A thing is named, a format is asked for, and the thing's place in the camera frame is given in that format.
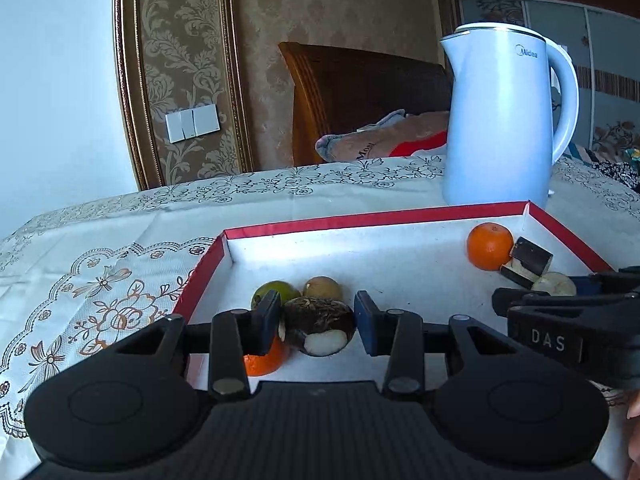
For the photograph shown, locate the floral panel wardrobe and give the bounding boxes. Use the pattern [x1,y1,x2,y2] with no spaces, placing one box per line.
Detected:
[457,0,640,161]

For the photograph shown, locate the gold wall panel frame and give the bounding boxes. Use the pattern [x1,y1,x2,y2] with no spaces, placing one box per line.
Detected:
[112,0,256,191]

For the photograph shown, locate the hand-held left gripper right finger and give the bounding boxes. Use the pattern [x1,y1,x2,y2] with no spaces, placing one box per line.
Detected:
[354,290,526,401]

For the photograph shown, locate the white wall light switch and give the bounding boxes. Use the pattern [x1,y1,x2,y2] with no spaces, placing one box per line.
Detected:
[166,104,221,143]

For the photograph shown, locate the red blue striped blanket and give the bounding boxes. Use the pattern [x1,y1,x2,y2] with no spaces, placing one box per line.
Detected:
[390,129,449,157]

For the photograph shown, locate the small tan round fruit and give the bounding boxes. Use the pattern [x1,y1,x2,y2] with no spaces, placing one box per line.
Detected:
[302,276,345,302]

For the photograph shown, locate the red shallow cardboard box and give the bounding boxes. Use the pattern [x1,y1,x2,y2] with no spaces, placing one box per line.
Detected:
[170,200,618,395]

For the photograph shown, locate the person's right hand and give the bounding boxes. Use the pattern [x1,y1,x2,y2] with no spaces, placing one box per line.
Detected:
[626,391,640,467]

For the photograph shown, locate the pale round fruit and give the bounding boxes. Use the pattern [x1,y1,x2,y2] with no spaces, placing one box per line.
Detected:
[531,272,578,297]

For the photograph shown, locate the white electric kettle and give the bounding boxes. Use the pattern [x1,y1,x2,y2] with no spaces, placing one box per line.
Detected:
[439,22,580,207]

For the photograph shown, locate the dark brown water chestnut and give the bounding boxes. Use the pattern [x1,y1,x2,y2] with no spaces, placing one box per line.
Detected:
[277,296,358,357]

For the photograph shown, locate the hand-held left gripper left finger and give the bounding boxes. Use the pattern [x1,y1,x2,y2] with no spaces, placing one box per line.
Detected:
[107,291,281,401]

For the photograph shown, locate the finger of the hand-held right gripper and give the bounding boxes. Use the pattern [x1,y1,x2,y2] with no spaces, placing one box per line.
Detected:
[492,287,640,317]
[572,267,640,297]

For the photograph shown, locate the orange tangerine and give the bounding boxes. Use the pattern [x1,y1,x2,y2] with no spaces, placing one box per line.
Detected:
[244,332,292,377]
[466,222,515,272]

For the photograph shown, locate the folded cloth on chair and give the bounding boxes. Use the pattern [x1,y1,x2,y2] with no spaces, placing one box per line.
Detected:
[315,109,451,163]

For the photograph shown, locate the wooden chair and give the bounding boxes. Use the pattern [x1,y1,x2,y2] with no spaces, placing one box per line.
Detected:
[278,41,453,166]

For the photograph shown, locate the green citrus fruit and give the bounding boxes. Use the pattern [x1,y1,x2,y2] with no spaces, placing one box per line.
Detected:
[251,281,297,311]

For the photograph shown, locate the dark cloth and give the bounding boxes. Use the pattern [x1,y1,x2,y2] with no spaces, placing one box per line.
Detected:
[590,145,640,186]

